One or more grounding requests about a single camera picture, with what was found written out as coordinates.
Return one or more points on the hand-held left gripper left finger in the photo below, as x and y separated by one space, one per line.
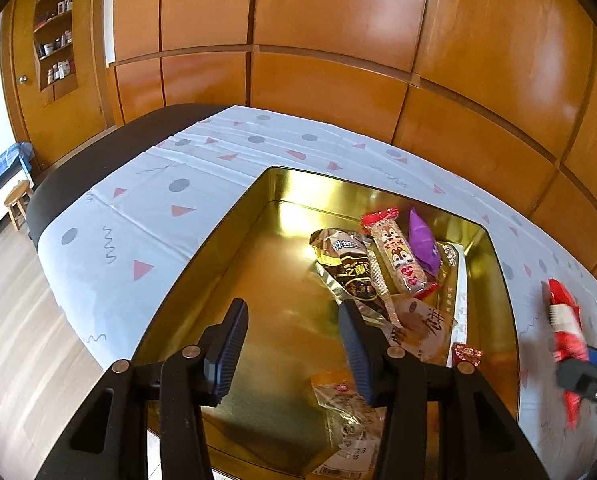
228 340

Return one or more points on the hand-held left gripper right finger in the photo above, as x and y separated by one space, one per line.
353 340

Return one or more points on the white and red snack packet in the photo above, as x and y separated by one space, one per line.
566 320

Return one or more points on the brown chocolate snack packet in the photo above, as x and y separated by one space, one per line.
348 265

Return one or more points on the gold tin box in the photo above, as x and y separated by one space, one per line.
258 270

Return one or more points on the squirrel print sesame bar packet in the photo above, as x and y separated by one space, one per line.
398 255

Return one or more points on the small red patterned packet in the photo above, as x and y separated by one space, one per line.
466 354

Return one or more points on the purple snack packet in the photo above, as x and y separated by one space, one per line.
423 240

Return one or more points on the clear orange pastry packet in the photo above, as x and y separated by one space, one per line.
338 395

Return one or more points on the white brown pastry packet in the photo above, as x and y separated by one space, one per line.
423 330

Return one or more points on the small clear snack packet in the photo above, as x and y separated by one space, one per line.
448 254

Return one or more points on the black table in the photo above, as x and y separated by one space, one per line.
78 165

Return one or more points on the small wooden stool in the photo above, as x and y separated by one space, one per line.
18 195

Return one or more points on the wooden door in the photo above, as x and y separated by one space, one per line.
68 120

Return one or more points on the blue plaid cloth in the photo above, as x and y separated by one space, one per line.
3 162

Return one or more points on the group of small bottles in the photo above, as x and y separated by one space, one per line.
61 67

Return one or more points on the wooden wall shelf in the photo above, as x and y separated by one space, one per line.
53 30

